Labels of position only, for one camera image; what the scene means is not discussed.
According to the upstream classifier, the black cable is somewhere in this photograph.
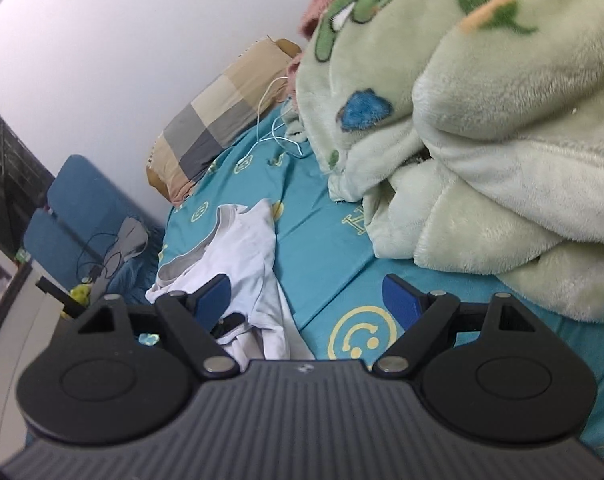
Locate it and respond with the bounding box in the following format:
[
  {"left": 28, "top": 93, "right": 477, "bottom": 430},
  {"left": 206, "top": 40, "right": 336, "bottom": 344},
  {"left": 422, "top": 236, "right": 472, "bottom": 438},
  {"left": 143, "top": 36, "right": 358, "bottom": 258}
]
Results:
[{"left": 77, "top": 232, "right": 123, "bottom": 281}]

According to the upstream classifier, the white t-shirt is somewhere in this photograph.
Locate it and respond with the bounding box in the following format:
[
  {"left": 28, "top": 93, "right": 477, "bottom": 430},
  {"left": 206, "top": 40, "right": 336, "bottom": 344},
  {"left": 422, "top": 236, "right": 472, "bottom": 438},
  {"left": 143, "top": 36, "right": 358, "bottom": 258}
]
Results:
[{"left": 145, "top": 198, "right": 310, "bottom": 361}]

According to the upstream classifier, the checkered pillow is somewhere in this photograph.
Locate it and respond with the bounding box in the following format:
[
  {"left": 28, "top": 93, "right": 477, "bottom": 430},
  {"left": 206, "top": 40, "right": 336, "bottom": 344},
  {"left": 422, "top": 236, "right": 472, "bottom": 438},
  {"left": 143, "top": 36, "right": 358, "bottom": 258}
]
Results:
[{"left": 146, "top": 37, "right": 303, "bottom": 205}]

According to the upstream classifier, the grey cloth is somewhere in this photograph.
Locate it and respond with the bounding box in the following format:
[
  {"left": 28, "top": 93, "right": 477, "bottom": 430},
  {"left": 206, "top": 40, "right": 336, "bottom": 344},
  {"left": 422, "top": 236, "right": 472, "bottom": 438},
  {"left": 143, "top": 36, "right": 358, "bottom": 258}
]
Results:
[{"left": 93, "top": 217, "right": 150, "bottom": 301}]

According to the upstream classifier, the teal printed bed sheet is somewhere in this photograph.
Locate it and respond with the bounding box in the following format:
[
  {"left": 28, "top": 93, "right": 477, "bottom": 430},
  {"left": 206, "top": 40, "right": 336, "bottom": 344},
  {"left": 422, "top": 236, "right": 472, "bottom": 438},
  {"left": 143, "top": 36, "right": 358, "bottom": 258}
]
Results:
[{"left": 137, "top": 110, "right": 604, "bottom": 461}]

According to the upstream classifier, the white charging cable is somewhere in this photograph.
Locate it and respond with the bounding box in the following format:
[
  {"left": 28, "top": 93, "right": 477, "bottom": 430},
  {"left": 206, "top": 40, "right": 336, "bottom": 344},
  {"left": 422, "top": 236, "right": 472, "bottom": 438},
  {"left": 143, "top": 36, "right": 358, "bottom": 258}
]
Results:
[{"left": 236, "top": 76, "right": 308, "bottom": 167}]

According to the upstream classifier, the blue chair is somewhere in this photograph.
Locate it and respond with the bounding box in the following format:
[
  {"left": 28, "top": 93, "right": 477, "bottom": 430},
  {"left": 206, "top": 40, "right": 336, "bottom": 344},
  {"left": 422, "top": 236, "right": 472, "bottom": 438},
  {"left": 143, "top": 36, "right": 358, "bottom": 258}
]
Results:
[{"left": 23, "top": 155, "right": 165, "bottom": 286}]

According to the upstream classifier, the green printed fleece blanket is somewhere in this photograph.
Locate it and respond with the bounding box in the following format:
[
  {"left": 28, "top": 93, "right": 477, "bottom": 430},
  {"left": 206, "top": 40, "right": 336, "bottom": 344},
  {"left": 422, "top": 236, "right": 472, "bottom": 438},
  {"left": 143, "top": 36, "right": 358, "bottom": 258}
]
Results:
[{"left": 281, "top": 0, "right": 604, "bottom": 326}]

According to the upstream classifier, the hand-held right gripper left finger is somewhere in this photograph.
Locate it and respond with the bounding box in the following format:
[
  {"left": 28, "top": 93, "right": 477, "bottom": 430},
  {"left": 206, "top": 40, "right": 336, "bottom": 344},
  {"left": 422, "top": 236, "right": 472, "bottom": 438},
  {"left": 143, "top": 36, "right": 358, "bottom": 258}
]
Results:
[{"left": 77, "top": 274, "right": 244, "bottom": 379}]

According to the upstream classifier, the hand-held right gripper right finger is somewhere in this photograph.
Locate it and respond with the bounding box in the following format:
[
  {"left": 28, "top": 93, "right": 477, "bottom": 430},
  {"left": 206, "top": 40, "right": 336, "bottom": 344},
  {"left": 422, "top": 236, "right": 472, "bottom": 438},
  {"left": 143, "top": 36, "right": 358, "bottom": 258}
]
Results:
[{"left": 372, "top": 273, "right": 536, "bottom": 379}]

